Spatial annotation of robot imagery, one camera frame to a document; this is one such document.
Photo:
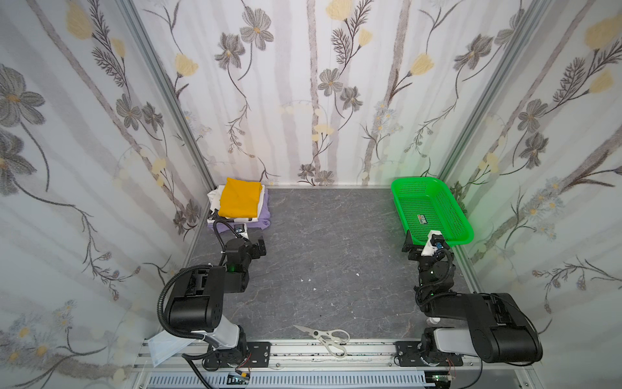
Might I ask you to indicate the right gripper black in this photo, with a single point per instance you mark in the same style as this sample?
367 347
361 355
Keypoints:
411 245

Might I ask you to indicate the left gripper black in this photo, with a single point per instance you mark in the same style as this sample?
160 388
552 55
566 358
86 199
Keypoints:
217 219

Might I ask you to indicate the yellow t-shirt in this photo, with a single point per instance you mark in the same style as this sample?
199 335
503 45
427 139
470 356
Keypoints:
240 199

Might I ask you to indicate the green plastic basket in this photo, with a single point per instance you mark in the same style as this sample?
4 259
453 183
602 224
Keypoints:
430 197

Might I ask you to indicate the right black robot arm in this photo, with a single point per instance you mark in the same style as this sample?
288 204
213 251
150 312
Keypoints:
496 331

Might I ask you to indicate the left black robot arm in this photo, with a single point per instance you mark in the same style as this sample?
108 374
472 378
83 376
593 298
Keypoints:
191 304

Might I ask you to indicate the purple folded t-shirt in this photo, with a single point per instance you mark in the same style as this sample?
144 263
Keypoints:
264 221

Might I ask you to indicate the basket barcode sticker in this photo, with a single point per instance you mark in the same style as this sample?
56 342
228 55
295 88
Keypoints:
423 219

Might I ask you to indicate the white paper sheet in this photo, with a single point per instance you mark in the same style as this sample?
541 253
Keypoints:
163 346

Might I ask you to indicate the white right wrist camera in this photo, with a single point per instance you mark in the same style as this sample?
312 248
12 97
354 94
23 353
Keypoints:
435 243

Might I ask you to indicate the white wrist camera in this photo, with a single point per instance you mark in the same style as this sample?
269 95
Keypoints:
435 243
241 229

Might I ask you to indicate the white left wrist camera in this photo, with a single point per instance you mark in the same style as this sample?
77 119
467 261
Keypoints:
241 229

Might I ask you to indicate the white handled scissors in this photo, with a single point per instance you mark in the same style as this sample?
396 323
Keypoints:
334 341

